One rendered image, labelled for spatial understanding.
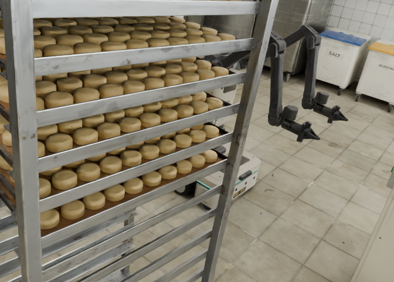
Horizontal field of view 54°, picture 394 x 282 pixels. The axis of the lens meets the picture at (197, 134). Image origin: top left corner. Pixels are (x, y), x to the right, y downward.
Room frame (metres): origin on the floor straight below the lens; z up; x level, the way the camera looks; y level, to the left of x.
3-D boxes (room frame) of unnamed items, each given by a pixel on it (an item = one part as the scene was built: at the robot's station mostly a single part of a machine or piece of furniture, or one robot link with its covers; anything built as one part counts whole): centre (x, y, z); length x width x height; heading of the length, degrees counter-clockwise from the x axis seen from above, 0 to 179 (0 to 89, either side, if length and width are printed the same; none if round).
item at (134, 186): (0.81, 0.14, 0.96); 0.05 x 0.05 x 0.02
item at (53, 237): (0.78, 0.10, 0.96); 0.64 x 0.03 x 0.03; 140
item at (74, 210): (0.68, 0.25, 0.96); 0.05 x 0.05 x 0.02
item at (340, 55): (5.33, -1.75, 0.38); 0.64 x 0.54 x 0.77; 150
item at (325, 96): (2.21, -0.68, 0.80); 0.12 x 0.09 x 0.12; 53
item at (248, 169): (2.36, -0.09, 0.24); 0.68 x 0.53 x 0.41; 55
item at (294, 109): (1.87, -0.44, 0.80); 0.12 x 0.09 x 0.12; 57
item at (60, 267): (0.78, 0.10, 0.87); 0.64 x 0.03 x 0.03; 140
